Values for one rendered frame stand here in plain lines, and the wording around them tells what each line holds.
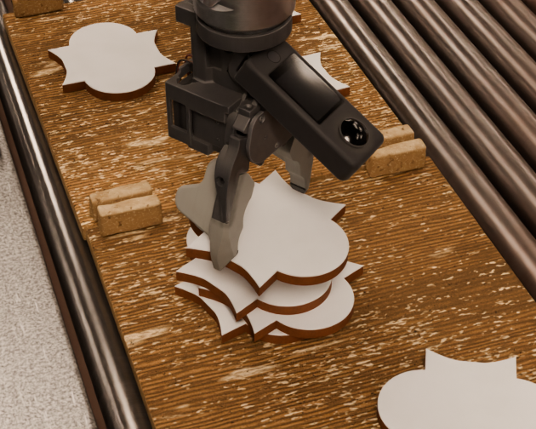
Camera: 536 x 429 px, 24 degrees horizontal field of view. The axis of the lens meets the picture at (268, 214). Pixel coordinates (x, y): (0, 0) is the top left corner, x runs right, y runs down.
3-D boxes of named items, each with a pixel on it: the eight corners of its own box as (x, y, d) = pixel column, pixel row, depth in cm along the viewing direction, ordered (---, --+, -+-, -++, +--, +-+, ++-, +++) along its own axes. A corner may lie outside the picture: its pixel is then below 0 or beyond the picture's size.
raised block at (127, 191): (93, 225, 115) (90, 203, 114) (88, 214, 117) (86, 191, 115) (155, 212, 117) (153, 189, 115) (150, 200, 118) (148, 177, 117)
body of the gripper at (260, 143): (224, 100, 103) (220, -29, 95) (310, 135, 99) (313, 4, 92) (166, 145, 98) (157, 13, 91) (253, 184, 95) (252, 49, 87)
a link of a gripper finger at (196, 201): (174, 246, 102) (202, 141, 99) (231, 275, 99) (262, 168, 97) (151, 252, 99) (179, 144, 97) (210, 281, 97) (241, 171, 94)
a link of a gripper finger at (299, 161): (272, 149, 110) (243, 94, 102) (328, 173, 107) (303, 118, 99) (253, 177, 109) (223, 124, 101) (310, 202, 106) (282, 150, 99)
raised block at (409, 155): (371, 180, 121) (373, 157, 119) (363, 169, 122) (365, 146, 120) (427, 168, 122) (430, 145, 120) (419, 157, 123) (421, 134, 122)
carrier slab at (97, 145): (83, 242, 116) (82, 228, 115) (3, 25, 146) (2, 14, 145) (423, 164, 125) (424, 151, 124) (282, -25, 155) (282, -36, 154)
